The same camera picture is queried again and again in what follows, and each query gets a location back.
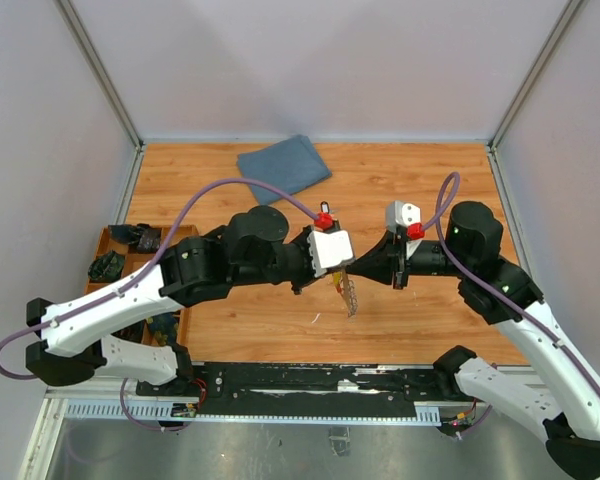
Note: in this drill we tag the green patterned sock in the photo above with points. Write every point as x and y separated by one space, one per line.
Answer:
107 268

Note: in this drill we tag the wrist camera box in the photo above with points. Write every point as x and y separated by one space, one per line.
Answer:
332 250
403 221

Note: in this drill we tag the folded blue cloth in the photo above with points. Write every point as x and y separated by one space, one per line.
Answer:
291 166

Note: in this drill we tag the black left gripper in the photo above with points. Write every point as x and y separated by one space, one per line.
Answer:
311 277

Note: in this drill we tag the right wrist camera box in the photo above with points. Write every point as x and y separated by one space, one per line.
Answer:
403 221

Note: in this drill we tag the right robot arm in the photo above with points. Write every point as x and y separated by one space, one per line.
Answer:
566 418

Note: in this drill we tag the dark patterned sock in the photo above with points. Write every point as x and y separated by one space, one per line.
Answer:
141 237

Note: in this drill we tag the red-handled metal key organizer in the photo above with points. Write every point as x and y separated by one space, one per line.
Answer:
348 295

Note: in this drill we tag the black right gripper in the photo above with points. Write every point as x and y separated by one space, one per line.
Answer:
387 262

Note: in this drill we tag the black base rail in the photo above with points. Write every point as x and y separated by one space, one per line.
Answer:
314 391

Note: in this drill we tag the dark floral sock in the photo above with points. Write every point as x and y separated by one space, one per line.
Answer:
163 328

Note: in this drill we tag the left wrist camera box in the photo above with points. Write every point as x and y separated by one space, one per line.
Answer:
332 250

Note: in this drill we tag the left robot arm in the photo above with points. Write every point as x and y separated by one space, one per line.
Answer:
79 342

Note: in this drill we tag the wooden compartment tray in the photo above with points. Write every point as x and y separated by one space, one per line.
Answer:
134 262

